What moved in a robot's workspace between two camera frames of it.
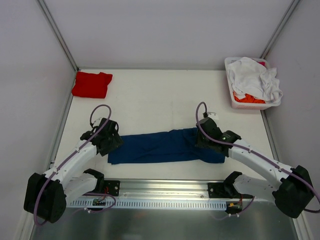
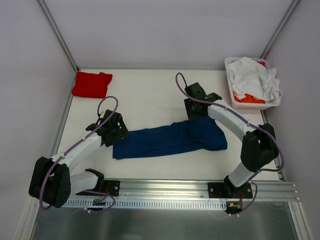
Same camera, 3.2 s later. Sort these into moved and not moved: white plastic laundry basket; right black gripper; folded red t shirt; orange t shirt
Moved: right black gripper
Not moved: white plastic laundry basket; folded red t shirt; orange t shirt
